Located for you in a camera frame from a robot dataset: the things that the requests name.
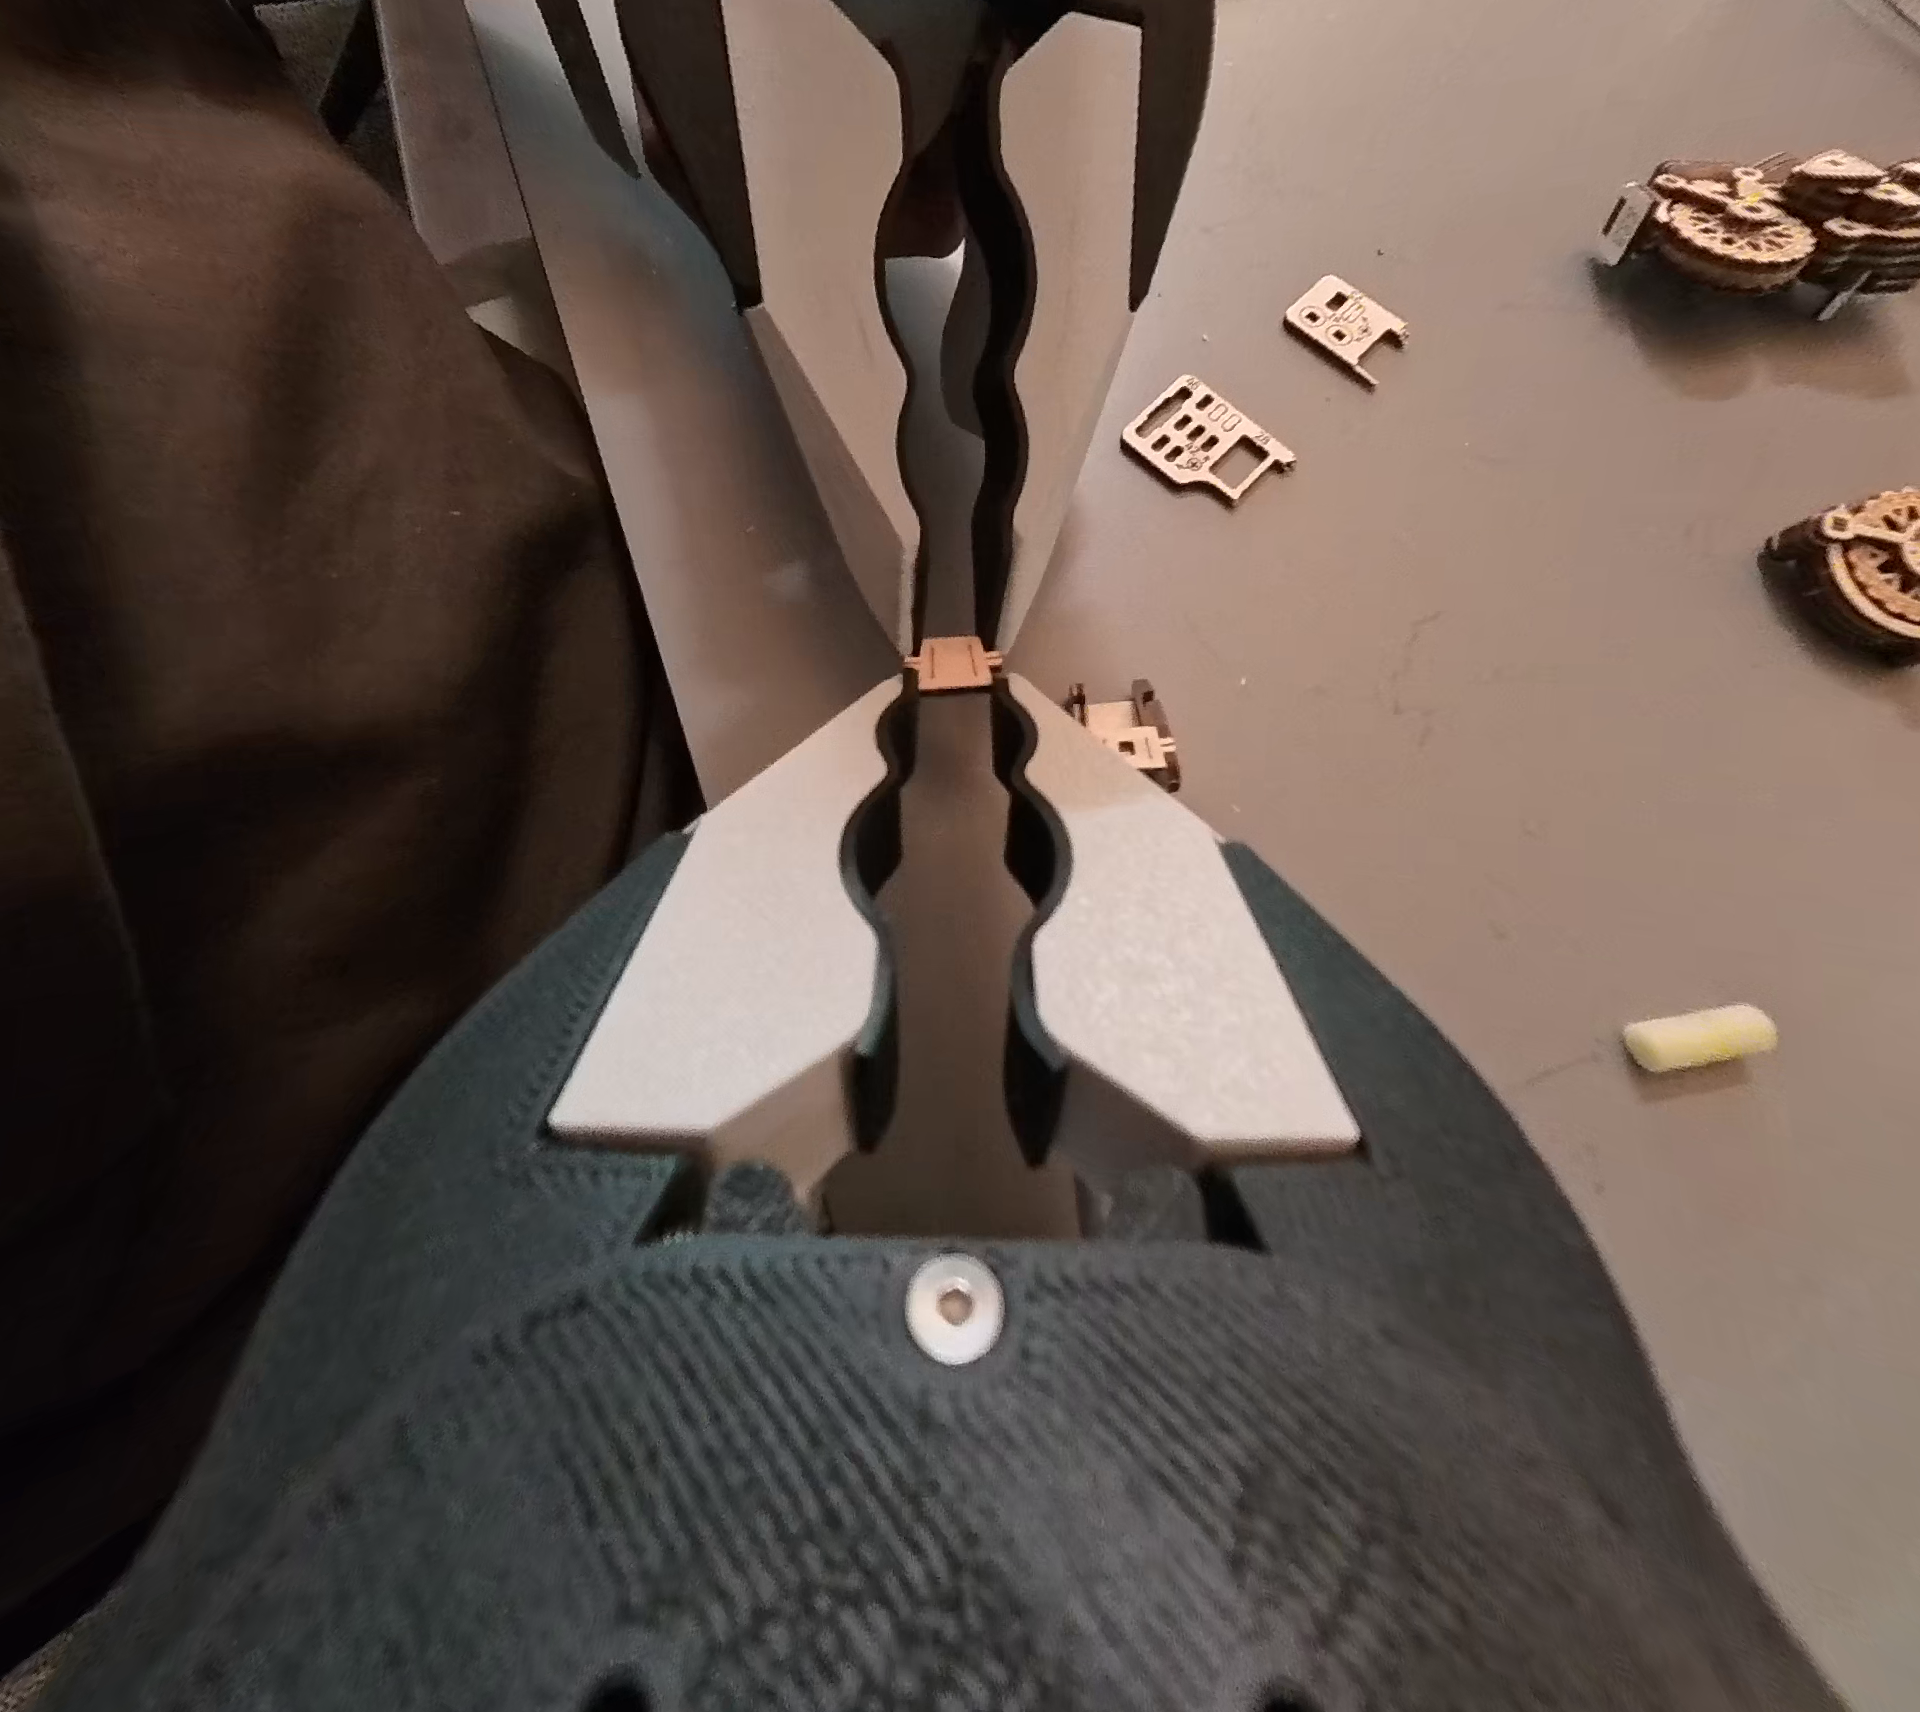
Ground round wooden gear model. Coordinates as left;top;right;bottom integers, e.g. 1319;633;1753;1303
1757;484;1920;662

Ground person's brown clothing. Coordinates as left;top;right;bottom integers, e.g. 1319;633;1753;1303
0;0;708;1712

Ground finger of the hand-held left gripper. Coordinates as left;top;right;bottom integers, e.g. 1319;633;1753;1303
719;0;939;651
959;1;1127;655

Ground grey desk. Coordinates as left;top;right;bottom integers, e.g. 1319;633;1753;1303
359;0;1920;1712

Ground flat wooden plate rectangular cutouts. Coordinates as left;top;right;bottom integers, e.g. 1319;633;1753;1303
1122;375;1296;509

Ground cream wax stick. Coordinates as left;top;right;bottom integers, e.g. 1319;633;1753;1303
1621;1004;1779;1076

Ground flat wooden plate round marks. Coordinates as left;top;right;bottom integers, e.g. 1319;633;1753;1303
1282;272;1411;389

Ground long wooden gear model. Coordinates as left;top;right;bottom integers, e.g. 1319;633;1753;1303
1595;148;1920;321

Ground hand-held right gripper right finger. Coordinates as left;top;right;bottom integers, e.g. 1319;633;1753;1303
990;680;1363;1211

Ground small assembled wooden puzzle part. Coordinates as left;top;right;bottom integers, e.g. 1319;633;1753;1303
1063;675;1187;796

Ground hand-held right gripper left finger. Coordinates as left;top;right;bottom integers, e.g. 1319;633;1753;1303
546;675;918;1203

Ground person's left hand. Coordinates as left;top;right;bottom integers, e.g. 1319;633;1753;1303
881;83;978;259

